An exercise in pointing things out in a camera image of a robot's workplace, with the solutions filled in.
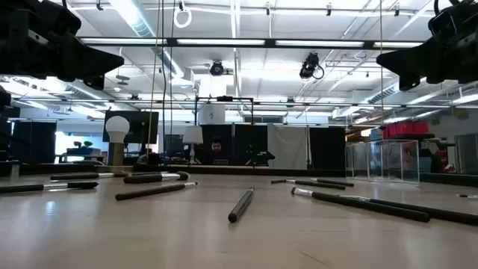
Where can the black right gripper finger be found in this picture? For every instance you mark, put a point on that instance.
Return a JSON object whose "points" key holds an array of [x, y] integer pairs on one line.
{"points": [[418, 61], [409, 83]]}

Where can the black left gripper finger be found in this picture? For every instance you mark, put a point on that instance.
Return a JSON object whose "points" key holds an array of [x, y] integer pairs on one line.
{"points": [[94, 82], [86, 63]]}

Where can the clear acrylic organizer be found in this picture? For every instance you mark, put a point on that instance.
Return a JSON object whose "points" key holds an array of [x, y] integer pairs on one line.
{"points": [[392, 164]]}

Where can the medium black makeup brush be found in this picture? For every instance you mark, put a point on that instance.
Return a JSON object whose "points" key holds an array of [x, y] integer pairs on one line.
{"points": [[74, 176]]}

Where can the thin black makeup brush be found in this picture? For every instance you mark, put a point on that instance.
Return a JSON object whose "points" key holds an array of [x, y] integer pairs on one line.
{"points": [[321, 184], [149, 191]]}

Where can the silver-ferrule makeup brush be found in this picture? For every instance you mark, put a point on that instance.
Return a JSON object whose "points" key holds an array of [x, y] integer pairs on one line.
{"points": [[373, 205]]}

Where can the large black makeup brush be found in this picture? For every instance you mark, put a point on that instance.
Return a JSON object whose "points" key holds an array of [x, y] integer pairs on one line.
{"points": [[22, 188]]}

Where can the small black makeup brush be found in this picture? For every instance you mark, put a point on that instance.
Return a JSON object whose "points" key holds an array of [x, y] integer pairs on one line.
{"points": [[468, 196]]}

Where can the long black makeup brush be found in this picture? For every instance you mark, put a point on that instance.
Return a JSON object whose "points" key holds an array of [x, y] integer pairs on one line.
{"points": [[448, 215]]}

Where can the grey makeup pencil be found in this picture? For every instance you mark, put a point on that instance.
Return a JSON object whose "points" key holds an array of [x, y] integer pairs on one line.
{"points": [[241, 205]]}

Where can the red storage bins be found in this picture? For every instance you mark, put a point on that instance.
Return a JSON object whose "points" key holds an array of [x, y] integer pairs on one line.
{"points": [[407, 129]]}

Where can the white bulb lamp wooden base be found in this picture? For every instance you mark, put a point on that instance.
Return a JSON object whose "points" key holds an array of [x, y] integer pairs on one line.
{"points": [[117, 127]]}

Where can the black partition panel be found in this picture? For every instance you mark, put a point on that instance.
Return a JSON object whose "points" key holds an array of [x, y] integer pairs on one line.
{"points": [[326, 149], [33, 142], [239, 143]]}

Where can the white shade table lamp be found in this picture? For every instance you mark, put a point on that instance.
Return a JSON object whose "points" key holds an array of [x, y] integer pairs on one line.
{"points": [[192, 134]]}

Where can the white cylinder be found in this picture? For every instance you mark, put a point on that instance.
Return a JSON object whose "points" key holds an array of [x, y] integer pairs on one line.
{"points": [[211, 115]]}

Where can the white backdrop cloth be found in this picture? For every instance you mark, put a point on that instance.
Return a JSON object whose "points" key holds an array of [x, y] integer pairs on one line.
{"points": [[287, 147]]}

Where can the person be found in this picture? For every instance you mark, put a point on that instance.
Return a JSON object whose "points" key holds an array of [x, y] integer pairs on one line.
{"points": [[216, 145]]}

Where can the black stand device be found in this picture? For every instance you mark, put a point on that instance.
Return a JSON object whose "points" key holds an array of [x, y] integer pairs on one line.
{"points": [[261, 157]]}

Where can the black wall monitor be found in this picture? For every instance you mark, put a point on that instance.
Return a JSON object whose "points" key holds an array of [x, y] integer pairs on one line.
{"points": [[145, 127]]}

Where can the black metal frame stand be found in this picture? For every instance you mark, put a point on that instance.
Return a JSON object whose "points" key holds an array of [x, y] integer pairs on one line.
{"points": [[224, 98]]}

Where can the black aluminium table frame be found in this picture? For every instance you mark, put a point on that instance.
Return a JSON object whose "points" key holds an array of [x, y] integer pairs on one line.
{"points": [[261, 171]]}

